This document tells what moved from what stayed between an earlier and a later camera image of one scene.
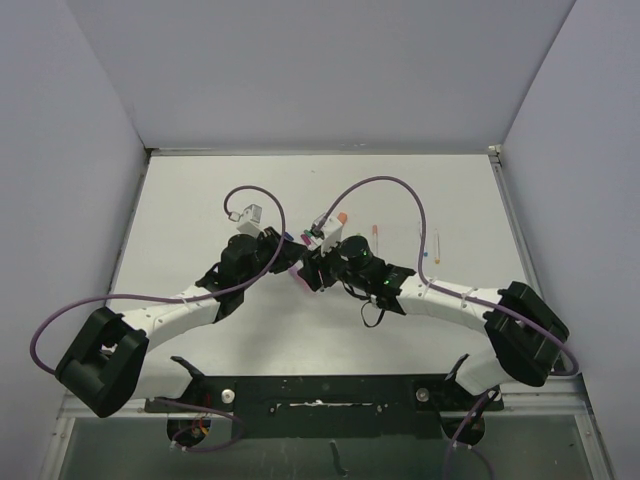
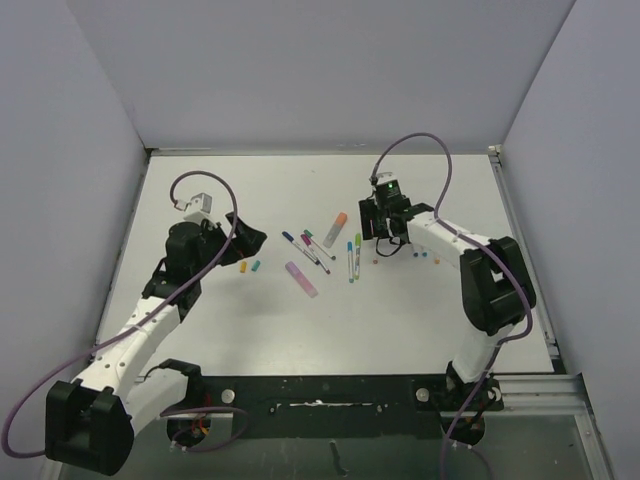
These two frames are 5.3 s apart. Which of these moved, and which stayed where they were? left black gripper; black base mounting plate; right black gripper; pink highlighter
Moved: left black gripper; right black gripper
Stayed: black base mounting plate; pink highlighter
